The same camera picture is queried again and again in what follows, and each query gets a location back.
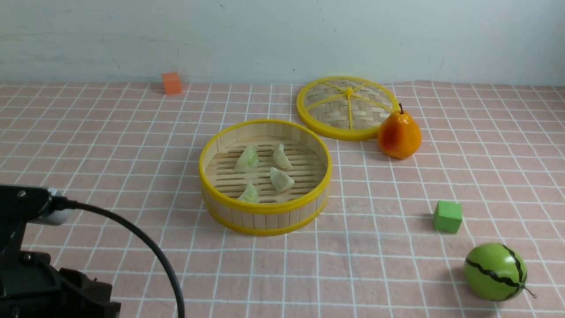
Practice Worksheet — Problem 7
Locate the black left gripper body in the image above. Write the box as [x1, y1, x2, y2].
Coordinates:
[0, 252, 121, 318]

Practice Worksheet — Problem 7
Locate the green dumpling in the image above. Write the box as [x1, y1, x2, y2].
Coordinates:
[234, 145, 260, 173]
[237, 182, 259, 204]

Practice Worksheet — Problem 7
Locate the white dumpling front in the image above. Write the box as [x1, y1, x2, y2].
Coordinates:
[270, 167, 295, 193]

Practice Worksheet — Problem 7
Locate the white dumpling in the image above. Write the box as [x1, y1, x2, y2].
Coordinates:
[270, 167, 295, 193]
[272, 144, 294, 170]

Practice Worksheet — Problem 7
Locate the bamboo steamer tray yellow rim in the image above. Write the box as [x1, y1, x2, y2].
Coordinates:
[199, 119, 332, 236]

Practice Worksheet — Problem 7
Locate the woven bamboo steamer lid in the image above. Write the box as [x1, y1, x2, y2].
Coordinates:
[295, 76, 400, 141]

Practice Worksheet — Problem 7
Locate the orange cube block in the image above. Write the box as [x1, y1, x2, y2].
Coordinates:
[162, 72, 182, 95]

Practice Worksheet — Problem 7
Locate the orange toy pear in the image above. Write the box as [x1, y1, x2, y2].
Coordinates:
[377, 103, 422, 159]

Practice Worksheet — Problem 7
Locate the green cube block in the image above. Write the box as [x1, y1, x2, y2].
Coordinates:
[433, 201, 463, 234]

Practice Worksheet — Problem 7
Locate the green toy watermelon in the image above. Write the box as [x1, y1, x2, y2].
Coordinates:
[463, 243, 537, 302]

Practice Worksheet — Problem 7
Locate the pink checkered tablecloth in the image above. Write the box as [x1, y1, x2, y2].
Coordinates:
[0, 81, 565, 318]

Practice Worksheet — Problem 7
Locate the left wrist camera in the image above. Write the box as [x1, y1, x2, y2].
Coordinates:
[0, 184, 70, 260]

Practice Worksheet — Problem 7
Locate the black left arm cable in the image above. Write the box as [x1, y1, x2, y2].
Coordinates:
[52, 197, 185, 318]

